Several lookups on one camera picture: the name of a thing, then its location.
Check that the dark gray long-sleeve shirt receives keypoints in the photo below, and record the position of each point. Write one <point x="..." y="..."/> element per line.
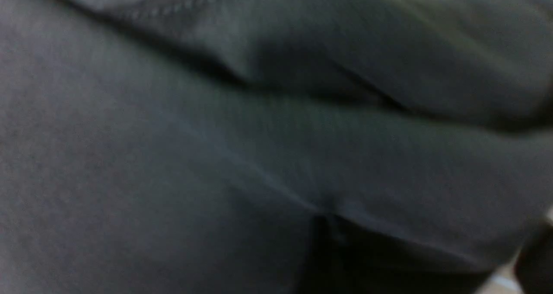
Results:
<point x="271" y="146"/>

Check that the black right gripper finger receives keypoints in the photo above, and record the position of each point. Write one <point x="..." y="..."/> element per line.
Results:
<point x="534" y="267"/>

